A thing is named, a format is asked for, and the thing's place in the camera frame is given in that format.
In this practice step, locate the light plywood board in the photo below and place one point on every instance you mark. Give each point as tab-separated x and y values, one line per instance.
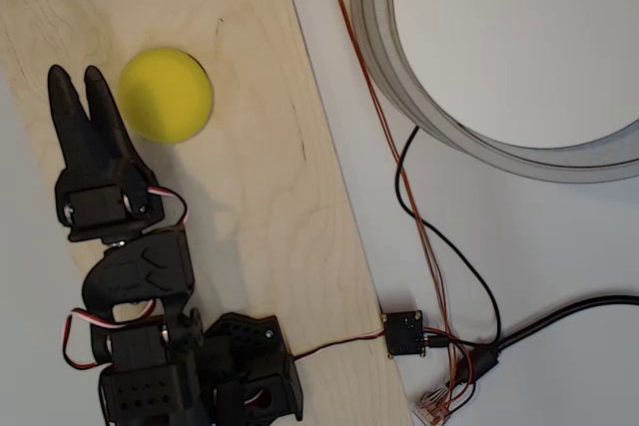
249	171

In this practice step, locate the black controller board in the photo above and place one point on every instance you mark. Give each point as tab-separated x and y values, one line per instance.
404	333

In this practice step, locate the yellow round sponge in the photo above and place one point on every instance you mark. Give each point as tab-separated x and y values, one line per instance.
165	97

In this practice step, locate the grey round lamp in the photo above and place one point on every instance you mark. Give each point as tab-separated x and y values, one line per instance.
372	22

